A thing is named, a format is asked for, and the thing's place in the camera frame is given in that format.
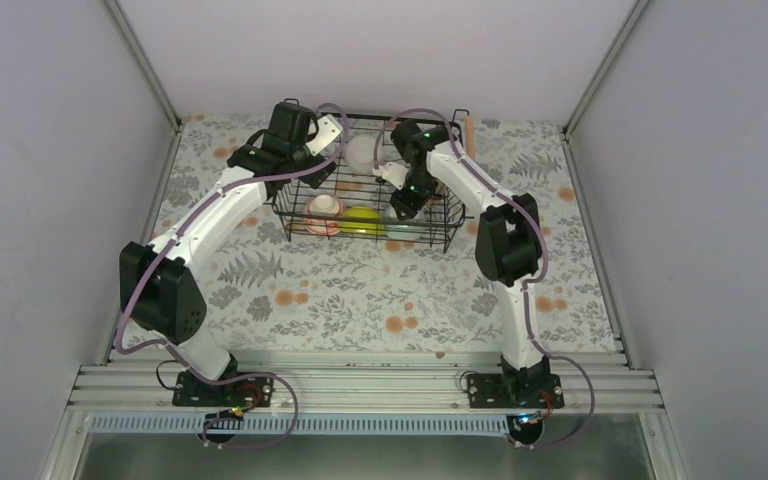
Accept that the light green bowl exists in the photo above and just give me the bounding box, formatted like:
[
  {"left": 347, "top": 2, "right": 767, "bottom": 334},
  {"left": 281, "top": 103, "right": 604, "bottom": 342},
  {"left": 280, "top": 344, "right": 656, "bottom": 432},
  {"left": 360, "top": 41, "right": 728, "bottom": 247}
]
[{"left": 383, "top": 206, "right": 425, "bottom": 242}]

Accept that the pink patterned bowl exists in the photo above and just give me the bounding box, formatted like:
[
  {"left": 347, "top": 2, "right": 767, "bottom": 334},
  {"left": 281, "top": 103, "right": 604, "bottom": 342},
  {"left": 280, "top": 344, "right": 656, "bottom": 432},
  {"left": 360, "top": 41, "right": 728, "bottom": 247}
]
[{"left": 304, "top": 194, "right": 345, "bottom": 237}]

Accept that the yellow-green bowl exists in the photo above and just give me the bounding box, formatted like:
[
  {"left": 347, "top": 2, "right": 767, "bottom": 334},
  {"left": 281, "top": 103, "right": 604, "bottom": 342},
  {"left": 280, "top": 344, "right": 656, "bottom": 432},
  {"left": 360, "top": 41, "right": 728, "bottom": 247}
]
[{"left": 338, "top": 206, "right": 385, "bottom": 236}]

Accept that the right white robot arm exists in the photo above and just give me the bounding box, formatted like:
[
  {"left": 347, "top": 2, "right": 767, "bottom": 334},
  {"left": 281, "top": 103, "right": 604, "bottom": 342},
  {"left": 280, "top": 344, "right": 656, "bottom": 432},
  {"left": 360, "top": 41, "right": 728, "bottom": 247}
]
[{"left": 390, "top": 120, "right": 551, "bottom": 407}]

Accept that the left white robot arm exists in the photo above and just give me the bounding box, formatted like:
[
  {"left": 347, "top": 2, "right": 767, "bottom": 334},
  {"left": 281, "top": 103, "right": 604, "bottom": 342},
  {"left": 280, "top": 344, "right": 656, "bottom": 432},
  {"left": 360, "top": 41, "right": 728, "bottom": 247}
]
[{"left": 113, "top": 101, "right": 348, "bottom": 405}]

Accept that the white ceramic bowl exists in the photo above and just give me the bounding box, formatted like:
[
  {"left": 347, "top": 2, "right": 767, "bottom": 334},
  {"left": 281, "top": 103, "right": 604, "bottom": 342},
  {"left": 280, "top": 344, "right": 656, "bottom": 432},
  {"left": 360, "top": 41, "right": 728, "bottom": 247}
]
[{"left": 343, "top": 135, "right": 380, "bottom": 175}]

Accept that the floral tablecloth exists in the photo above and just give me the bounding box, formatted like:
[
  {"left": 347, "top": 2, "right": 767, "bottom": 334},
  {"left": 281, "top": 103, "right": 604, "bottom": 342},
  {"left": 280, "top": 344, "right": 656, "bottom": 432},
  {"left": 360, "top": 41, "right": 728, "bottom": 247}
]
[{"left": 118, "top": 113, "right": 617, "bottom": 354}]

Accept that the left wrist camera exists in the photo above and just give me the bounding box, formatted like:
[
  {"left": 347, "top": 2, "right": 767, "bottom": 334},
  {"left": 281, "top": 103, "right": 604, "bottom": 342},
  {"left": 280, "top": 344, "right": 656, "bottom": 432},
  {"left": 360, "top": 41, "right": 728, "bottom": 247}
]
[{"left": 305, "top": 114, "right": 343, "bottom": 155}]

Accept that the black wire dish rack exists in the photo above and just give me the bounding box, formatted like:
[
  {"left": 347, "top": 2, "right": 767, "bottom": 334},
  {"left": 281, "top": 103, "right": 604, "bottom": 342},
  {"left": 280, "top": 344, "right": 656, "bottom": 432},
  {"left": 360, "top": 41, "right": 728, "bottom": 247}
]
[{"left": 271, "top": 109, "right": 478, "bottom": 254}]

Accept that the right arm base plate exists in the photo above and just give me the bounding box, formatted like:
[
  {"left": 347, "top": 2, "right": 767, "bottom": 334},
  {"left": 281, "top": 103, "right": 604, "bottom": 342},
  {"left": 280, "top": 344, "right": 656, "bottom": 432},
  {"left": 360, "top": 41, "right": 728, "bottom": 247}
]
[{"left": 464, "top": 373, "right": 566, "bottom": 410}]

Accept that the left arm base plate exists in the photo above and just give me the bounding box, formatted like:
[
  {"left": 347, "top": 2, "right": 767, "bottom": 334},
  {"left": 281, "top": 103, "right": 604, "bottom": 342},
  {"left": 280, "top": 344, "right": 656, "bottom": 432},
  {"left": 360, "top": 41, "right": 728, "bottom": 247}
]
[{"left": 171, "top": 372, "right": 274, "bottom": 409}]

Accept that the aluminium rail frame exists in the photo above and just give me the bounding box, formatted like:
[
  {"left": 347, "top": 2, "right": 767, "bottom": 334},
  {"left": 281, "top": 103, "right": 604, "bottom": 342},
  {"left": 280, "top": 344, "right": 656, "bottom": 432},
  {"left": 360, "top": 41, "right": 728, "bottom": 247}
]
[{"left": 43, "top": 351, "right": 686, "bottom": 479}]

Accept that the perforated cable duct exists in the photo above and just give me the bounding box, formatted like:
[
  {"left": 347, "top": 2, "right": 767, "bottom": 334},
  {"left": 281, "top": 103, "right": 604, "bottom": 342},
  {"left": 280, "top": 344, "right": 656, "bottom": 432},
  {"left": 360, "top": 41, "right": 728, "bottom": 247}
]
[{"left": 87, "top": 412, "right": 509, "bottom": 437}]

